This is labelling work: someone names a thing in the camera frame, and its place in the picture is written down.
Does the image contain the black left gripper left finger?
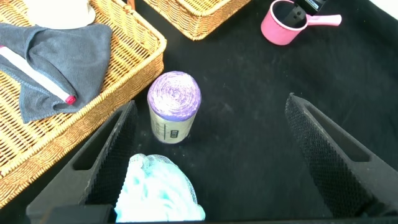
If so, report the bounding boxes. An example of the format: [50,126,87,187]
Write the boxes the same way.
[26,100,139,218]

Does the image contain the rectangular wicker basket brown handles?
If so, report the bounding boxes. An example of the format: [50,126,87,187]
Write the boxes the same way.
[0,0,168,209]
[142,0,252,41]

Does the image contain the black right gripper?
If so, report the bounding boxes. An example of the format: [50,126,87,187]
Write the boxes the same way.
[281,0,328,27]

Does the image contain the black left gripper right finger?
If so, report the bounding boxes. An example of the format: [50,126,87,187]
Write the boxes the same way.
[284,92,398,218]

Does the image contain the pink toy saucepan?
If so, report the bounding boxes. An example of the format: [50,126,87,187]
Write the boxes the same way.
[260,0,343,47]

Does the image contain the purple garbage bag roll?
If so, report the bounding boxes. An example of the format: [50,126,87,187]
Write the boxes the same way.
[147,70,202,145]

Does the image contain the light blue bath pouf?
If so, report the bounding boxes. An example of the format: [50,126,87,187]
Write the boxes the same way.
[114,153,206,223]

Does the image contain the grey microfibre towel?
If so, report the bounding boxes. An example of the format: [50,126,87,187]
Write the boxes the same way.
[0,22,113,124]

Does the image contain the white marker pink cap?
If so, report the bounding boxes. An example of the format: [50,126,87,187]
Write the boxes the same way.
[0,45,77,106]

